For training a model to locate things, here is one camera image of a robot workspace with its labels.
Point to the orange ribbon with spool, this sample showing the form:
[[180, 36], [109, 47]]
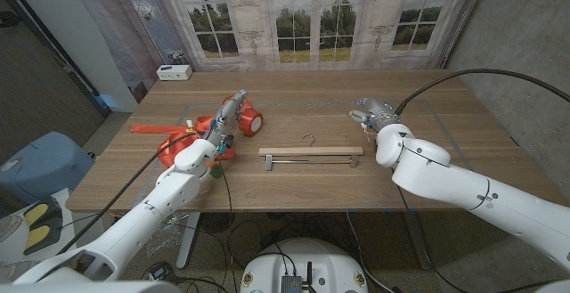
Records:
[[251, 121]]

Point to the blue plastic bin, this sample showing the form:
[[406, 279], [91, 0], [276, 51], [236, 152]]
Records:
[[44, 164]]

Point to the black device on floor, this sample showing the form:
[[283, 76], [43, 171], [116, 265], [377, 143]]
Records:
[[159, 271]]

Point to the clear plastic wrap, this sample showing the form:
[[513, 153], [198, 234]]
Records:
[[162, 235]]

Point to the black yellow foot pedal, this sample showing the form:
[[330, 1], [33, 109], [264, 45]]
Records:
[[36, 213], [39, 237]]

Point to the grey box on torso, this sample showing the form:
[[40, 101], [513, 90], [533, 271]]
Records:
[[291, 284]]

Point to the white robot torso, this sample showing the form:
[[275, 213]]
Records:
[[303, 257]]

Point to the toy carrot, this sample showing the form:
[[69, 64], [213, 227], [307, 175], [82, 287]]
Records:
[[217, 172]]

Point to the white power box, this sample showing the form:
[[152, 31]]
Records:
[[173, 73]]

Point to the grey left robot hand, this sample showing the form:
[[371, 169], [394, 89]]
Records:
[[225, 124]]

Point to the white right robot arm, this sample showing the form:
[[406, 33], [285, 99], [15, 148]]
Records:
[[467, 190]]

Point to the wooden clip hanger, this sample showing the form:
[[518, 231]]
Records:
[[311, 151]]

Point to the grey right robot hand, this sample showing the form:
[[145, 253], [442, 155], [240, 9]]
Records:
[[376, 111]]

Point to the white table leg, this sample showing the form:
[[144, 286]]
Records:
[[187, 239]]

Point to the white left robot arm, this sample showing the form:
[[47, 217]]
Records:
[[169, 195]]

